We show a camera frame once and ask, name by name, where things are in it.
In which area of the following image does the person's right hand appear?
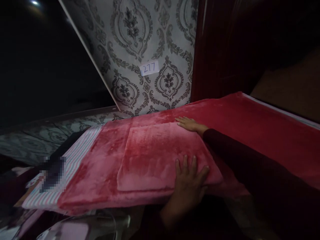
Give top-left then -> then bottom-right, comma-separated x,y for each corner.
174,116 -> 210,133

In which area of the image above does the person's left hand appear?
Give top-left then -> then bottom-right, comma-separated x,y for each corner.
172,154 -> 210,201

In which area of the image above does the pink fleece cloth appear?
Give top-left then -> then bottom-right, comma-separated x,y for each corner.
117,124 -> 223,193

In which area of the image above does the white paper label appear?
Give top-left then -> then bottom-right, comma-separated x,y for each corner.
141,61 -> 160,76

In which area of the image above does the large pink fleece blanket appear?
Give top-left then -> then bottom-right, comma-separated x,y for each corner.
57,91 -> 320,216

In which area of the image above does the dark red wooden door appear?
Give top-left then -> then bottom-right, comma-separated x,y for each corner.
191,0 -> 278,106

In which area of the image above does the damask patterned panel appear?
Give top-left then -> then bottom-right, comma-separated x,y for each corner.
58,0 -> 200,118

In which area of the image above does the black cloth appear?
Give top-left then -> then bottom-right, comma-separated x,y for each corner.
59,131 -> 85,157

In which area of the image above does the pink white striped cloth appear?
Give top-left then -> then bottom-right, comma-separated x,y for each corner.
22,125 -> 102,209

